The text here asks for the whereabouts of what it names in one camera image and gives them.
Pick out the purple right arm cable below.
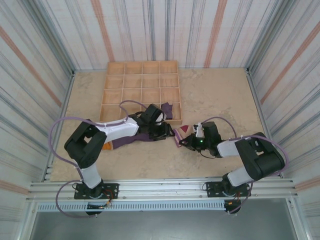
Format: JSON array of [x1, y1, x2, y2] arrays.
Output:
[[202, 116, 291, 215]]

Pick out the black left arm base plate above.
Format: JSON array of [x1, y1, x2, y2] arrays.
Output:
[[74, 182, 120, 200]]

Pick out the wooden compartment tray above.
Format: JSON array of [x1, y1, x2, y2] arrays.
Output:
[[99, 60, 184, 126]]

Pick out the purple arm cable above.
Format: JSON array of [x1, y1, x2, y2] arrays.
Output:
[[202, 116, 291, 215], [48, 99, 148, 219]]

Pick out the slotted grey cable duct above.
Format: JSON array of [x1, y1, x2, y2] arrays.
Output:
[[36, 201, 227, 212]]

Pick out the aluminium mounting rail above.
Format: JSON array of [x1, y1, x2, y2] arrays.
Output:
[[24, 176, 300, 204]]

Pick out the thin red black wires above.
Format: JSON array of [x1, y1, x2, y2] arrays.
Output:
[[86, 188, 119, 210], [224, 191, 252, 208]]

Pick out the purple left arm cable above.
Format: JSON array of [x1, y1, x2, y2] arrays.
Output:
[[48, 99, 148, 219]]

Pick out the aluminium side rail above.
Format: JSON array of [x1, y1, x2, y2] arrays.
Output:
[[41, 70, 76, 182], [246, 67, 288, 180]]

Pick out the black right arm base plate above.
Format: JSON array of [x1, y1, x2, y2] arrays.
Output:
[[203, 181, 252, 199]]

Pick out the purple sock orange teal stripes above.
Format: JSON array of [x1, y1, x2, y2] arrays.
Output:
[[102, 133, 161, 151], [160, 101, 175, 121]]

